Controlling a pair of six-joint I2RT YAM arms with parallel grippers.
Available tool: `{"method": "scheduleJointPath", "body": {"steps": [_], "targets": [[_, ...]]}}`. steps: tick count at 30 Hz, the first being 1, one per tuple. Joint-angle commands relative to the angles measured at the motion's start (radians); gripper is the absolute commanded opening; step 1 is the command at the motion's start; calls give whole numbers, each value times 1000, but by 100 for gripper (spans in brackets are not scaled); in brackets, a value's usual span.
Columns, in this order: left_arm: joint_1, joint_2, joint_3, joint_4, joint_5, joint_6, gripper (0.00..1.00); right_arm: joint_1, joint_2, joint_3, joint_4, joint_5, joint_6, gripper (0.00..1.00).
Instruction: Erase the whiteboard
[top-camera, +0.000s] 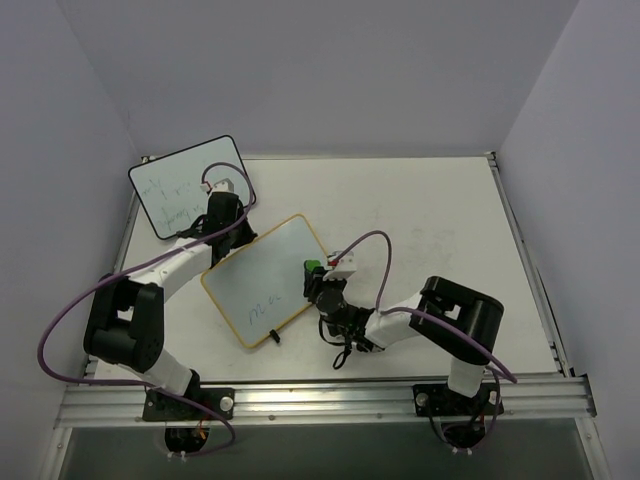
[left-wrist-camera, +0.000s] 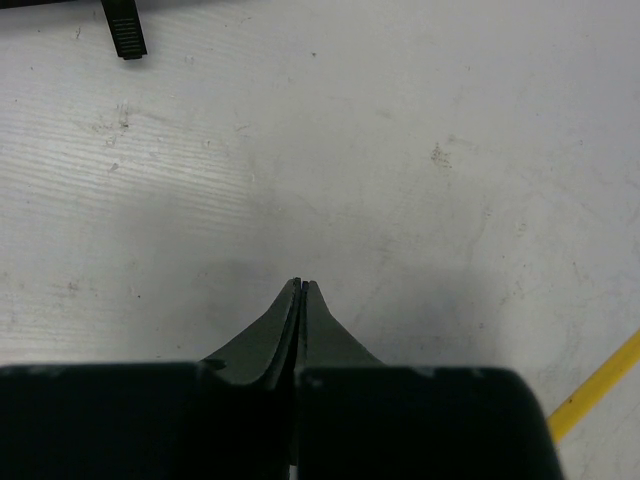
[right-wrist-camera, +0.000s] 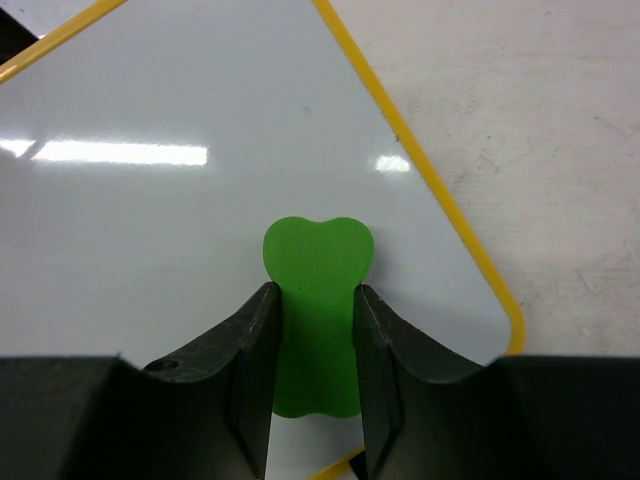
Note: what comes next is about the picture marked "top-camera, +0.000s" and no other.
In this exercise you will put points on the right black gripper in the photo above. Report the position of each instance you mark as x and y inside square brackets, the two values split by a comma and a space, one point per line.
[314, 279]

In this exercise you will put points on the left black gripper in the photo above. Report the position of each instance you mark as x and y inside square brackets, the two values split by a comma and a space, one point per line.
[239, 231]

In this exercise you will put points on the green whiteboard eraser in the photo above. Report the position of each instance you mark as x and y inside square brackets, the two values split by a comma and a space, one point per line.
[311, 265]

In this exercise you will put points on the yellow framed whiteboard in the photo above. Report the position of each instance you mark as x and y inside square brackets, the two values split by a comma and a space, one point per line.
[259, 288]

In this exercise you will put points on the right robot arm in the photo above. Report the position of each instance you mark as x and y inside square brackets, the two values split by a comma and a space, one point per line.
[461, 321]

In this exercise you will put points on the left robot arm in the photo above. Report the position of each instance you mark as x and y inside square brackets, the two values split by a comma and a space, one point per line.
[126, 325]

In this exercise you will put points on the black framed whiteboard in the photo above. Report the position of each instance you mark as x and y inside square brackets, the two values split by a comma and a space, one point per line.
[169, 189]

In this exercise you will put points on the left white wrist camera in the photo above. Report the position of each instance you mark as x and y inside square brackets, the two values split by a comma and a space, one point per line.
[225, 185]

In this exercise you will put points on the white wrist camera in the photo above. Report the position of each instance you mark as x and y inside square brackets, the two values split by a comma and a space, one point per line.
[340, 266]
[225, 185]

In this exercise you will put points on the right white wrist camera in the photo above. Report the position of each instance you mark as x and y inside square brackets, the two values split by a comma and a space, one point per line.
[340, 266]

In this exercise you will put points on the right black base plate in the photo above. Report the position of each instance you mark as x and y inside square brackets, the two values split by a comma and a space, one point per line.
[439, 401]

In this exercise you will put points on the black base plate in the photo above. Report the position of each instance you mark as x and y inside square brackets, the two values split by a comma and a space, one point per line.
[158, 407]
[439, 401]

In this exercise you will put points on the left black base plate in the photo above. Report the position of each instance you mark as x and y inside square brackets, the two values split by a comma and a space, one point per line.
[158, 407]

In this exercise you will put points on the aluminium mounting rail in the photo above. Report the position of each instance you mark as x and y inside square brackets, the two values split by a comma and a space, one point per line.
[533, 397]

